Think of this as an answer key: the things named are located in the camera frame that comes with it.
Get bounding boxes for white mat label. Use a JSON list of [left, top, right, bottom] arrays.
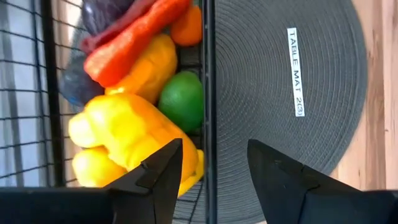
[[286, 27, 306, 118]]

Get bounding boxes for black wire basket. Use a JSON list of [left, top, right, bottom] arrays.
[[0, 0, 218, 224]]

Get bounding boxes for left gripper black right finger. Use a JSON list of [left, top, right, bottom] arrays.
[[247, 139, 363, 224]]

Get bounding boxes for dark purple onion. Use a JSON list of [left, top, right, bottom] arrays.
[[81, 0, 136, 37]]

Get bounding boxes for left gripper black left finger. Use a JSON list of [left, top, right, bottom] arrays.
[[104, 138, 183, 224]]

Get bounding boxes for orange carrot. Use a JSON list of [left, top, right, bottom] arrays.
[[83, 0, 191, 88]]

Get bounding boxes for round grey woven mat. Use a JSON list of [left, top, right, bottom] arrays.
[[172, 0, 369, 224]]

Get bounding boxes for yellow bell pepper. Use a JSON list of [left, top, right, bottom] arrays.
[[67, 92, 206, 198]]

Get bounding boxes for orange fruit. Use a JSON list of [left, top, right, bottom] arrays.
[[169, 4, 203, 47]]

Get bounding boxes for green lime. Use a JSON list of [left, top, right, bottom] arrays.
[[157, 70, 205, 134]]

